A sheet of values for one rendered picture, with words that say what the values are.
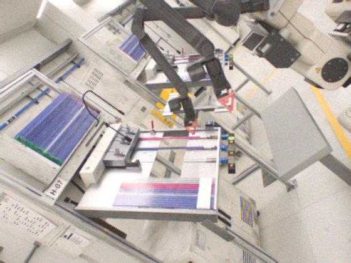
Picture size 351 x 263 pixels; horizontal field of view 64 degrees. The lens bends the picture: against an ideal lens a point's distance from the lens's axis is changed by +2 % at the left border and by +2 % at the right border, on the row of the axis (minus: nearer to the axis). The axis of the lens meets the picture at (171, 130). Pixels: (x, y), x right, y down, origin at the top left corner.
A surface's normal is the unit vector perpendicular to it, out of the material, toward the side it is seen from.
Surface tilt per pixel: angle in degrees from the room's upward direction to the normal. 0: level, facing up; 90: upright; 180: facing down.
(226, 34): 90
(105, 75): 90
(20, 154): 90
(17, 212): 89
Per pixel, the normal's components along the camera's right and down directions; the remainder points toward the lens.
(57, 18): -0.17, 0.57
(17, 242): 0.60, -0.59
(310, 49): -0.03, 0.41
